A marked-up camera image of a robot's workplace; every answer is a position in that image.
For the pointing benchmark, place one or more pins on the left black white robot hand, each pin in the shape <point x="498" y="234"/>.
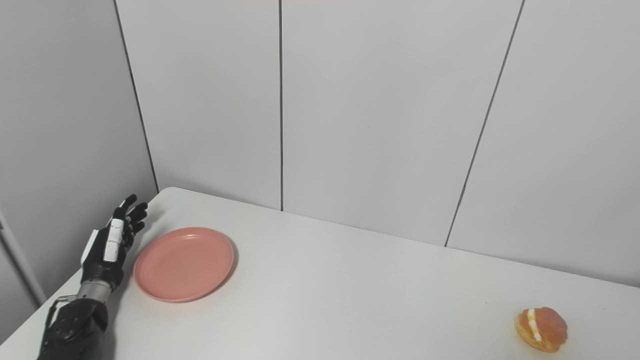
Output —
<point x="111" y="245"/>

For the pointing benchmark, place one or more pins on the pink round plate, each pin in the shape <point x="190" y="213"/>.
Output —
<point x="183" y="264"/>

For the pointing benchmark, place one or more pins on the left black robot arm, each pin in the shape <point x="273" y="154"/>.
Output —
<point x="80" y="325"/>

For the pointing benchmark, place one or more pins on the cream puff pastry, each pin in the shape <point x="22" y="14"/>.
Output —
<point x="542" y="329"/>

